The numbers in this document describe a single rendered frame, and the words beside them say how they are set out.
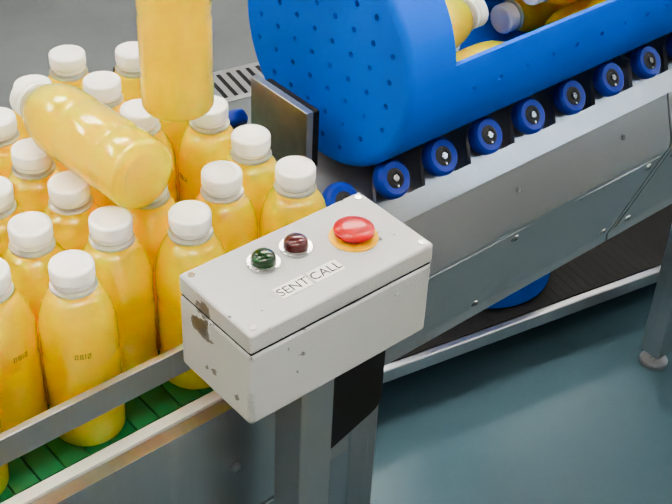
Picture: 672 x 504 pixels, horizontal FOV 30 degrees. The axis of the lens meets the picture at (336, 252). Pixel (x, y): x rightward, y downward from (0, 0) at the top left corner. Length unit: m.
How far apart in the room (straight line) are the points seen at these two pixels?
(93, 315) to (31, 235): 0.09
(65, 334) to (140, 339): 0.11
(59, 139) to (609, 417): 1.62
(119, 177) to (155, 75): 0.11
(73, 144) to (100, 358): 0.19
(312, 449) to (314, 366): 0.15
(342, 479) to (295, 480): 0.51
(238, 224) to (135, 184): 0.12
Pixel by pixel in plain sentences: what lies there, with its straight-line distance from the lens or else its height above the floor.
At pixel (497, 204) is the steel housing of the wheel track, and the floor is 0.87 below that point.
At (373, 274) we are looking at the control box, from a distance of 1.05.
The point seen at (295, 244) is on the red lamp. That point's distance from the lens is 1.06.
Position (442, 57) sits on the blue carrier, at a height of 1.12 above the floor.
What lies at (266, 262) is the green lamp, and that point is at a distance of 1.05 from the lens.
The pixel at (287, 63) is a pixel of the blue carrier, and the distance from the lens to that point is 1.46.
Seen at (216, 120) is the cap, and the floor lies 1.08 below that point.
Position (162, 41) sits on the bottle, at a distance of 1.14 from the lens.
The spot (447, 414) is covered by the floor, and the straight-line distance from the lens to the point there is 2.50.
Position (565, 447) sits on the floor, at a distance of 2.48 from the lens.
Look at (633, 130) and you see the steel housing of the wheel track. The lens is 1.72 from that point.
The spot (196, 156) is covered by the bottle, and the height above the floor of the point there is 1.05.
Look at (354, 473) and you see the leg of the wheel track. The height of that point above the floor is 0.48.
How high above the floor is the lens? 1.76
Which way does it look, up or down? 38 degrees down
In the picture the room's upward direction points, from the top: 3 degrees clockwise
